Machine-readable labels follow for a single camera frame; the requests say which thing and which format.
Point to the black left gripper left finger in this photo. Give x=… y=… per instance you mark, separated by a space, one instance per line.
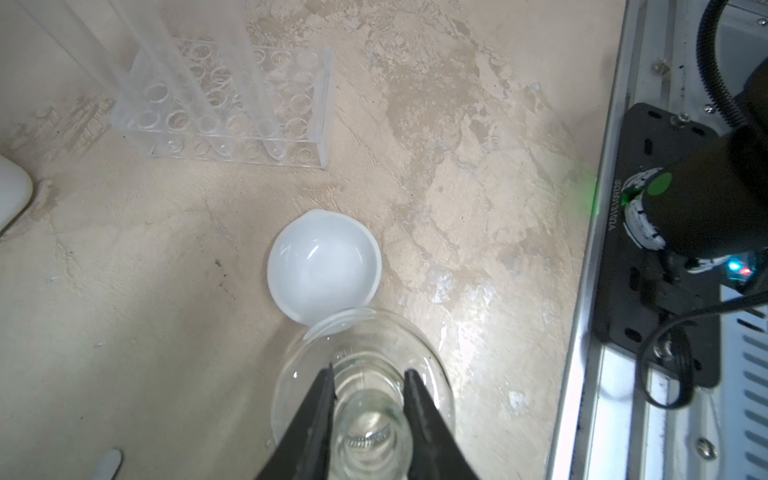
x=305 y=450

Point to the white ceramic pestle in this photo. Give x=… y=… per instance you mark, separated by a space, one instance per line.
x=108 y=465

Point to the white plastic storage bin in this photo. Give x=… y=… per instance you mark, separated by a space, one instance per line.
x=16 y=191

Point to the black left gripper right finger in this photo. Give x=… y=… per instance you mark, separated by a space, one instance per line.
x=435 y=452

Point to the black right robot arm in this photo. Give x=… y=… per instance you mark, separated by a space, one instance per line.
x=712 y=203

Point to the clear glass flask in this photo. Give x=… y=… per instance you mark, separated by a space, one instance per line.
x=369 y=350

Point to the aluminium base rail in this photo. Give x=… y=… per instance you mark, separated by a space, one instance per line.
x=666 y=374

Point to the test tube with blue cap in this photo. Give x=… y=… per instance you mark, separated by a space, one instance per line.
x=146 y=25

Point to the clear dimpled test tube rack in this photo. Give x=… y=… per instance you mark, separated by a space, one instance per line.
x=300 y=84

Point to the white ceramic mortar bowl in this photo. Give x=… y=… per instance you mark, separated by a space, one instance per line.
x=322 y=263

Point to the blue-capped test tube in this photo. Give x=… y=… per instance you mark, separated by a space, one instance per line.
x=225 y=22
x=62 y=23

